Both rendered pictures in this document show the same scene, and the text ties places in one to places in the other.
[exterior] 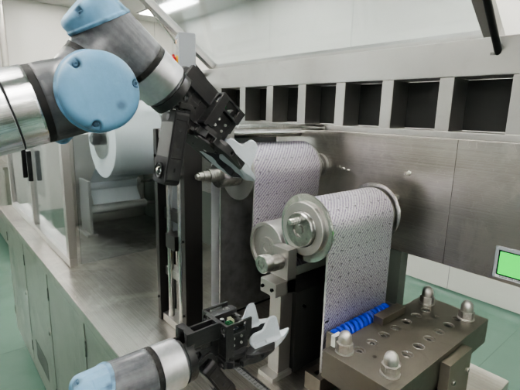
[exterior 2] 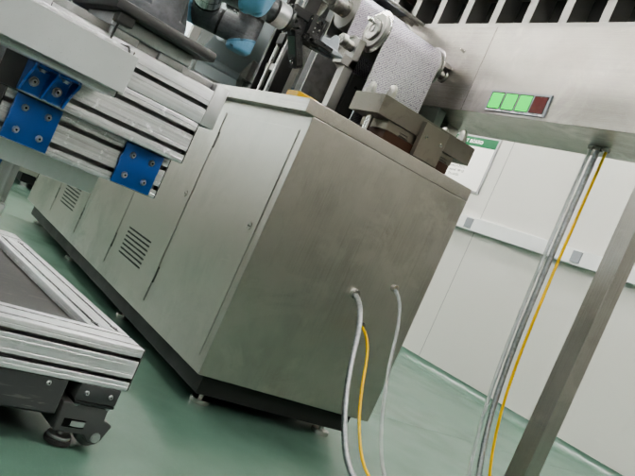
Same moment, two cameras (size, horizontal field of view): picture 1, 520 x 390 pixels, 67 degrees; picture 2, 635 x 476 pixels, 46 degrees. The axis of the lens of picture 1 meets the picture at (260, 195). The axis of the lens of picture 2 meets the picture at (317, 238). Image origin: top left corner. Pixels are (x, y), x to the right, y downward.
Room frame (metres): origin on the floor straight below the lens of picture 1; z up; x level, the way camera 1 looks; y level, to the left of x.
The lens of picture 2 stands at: (-1.60, -0.50, 0.58)
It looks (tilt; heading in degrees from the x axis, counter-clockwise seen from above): 0 degrees down; 7
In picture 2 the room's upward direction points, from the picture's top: 24 degrees clockwise
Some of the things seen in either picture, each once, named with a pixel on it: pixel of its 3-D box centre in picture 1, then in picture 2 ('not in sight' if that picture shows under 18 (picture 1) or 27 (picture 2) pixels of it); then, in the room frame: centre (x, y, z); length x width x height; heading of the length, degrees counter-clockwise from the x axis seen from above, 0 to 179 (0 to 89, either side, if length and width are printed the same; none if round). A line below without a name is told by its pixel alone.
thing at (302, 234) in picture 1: (302, 228); (374, 29); (0.80, -0.09, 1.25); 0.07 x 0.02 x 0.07; 41
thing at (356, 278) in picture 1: (358, 282); (397, 88); (0.84, -0.23, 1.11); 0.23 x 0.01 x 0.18; 131
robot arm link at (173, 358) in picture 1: (167, 364); (280, 15); (0.53, 0.13, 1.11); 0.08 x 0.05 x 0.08; 41
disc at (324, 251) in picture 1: (306, 227); (377, 31); (0.81, -0.10, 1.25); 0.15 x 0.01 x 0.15; 41
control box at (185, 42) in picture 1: (183, 51); not in sight; (1.25, 0.24, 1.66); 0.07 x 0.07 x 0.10; 20
